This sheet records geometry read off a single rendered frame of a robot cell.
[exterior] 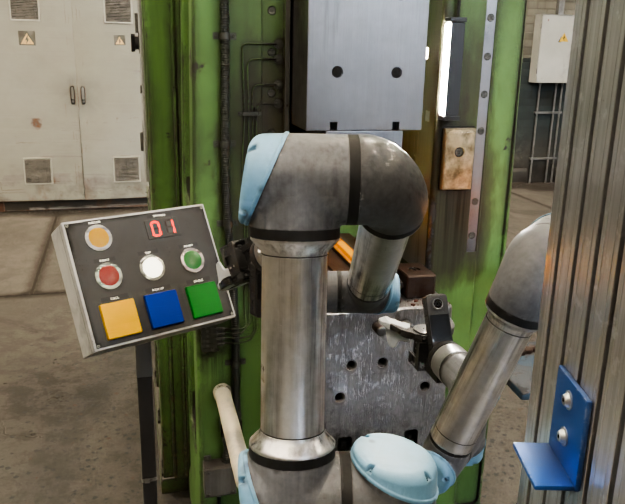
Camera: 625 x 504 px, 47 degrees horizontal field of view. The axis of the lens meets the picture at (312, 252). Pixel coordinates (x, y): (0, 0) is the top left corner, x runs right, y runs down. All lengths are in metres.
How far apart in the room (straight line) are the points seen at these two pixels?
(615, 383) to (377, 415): 1.40
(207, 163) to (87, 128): 5.21
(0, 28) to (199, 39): 5.31
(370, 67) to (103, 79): 5.37
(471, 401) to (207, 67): 1.07
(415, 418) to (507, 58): 1.02
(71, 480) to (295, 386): 2.05
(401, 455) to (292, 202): 0.37
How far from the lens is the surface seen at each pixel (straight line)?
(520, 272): 1.09
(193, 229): 1.67
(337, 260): 1.99
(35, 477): 2.96
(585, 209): 0.68
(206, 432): 2.12
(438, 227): 2.06
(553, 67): 8.93
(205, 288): 1.63
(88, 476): 2.91
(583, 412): 0.67
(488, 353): 1.14
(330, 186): 0.86
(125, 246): 1.59
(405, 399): 1.98
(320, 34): 1.74
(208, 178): 1.86
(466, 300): 2.17
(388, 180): 0.87
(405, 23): 1.80
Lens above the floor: 1.57
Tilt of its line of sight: 16 degrees down
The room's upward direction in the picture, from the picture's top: 1 degrees clockwise
